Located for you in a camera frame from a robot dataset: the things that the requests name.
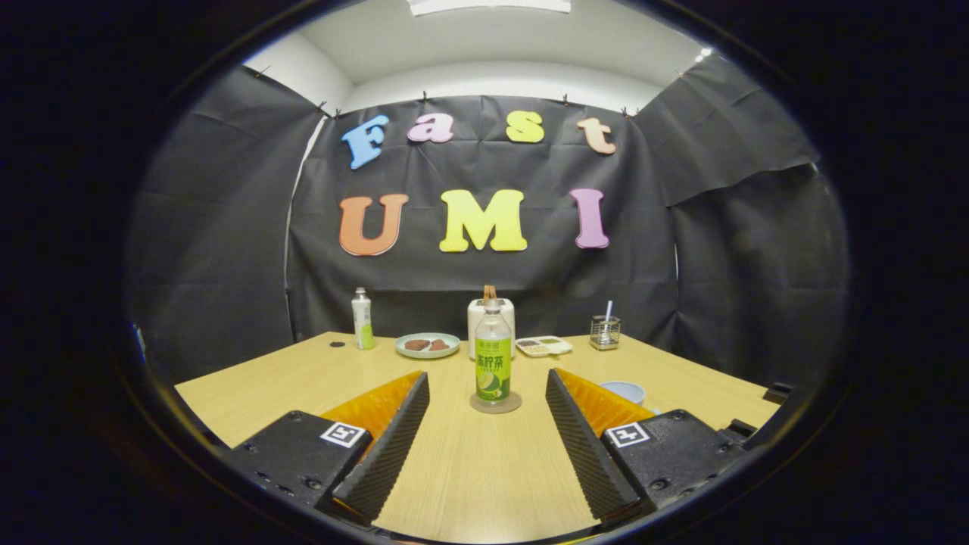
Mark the round brown coaster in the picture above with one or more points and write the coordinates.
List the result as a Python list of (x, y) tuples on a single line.
[(515, 403)]

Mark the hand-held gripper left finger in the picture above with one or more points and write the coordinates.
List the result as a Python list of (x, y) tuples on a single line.
[(386, 454)]

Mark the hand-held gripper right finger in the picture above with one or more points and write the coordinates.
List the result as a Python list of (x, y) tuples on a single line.
[(587, 454)]

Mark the green label juice bottle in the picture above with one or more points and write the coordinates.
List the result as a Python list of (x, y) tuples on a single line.
[(493, 375)]

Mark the pale blue cup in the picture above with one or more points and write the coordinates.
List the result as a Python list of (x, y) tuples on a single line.
[(624, 392)]

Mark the pale green plate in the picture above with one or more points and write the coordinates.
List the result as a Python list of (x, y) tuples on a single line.
[(428, 354)]

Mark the brown bread slice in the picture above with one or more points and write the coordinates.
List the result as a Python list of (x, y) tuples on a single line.
[(440, 345), (416, 345)]

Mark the white divided tray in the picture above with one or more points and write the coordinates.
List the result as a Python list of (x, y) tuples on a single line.
[(543, 347)]

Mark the wooden table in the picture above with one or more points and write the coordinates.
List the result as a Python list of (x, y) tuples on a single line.
[(484, 469)]

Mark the small white green bottle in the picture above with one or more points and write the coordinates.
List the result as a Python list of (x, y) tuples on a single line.
[(363, 322)]

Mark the white straw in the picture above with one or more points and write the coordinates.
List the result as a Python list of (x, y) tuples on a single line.
[(608, 308)]

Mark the cream toaster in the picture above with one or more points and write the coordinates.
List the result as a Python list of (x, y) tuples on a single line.
[(472, 333)]

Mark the black backdrop cloth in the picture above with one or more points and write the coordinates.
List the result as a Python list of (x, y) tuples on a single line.
[(227, 250)]

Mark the black table edge clamp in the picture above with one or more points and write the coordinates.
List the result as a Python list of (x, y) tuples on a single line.
[(776, 393), (738, 431)]

